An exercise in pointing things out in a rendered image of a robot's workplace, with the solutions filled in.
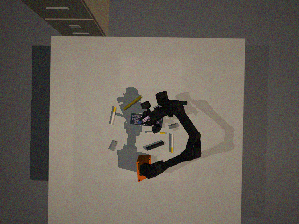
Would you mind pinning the keyboard with white letter keys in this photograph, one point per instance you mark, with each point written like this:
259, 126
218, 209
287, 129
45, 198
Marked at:
136, 117

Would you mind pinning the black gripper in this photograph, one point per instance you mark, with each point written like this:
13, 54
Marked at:
154, 115

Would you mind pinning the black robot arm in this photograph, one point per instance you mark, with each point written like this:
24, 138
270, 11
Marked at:
193, 146

